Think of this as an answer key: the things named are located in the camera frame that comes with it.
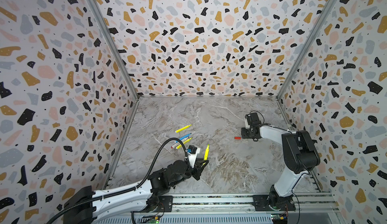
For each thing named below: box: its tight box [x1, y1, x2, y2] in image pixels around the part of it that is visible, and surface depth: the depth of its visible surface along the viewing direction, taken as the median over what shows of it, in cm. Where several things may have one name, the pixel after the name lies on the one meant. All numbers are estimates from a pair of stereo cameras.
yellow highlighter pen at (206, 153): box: [202, 144, 210, 166], surface depth 74 cm
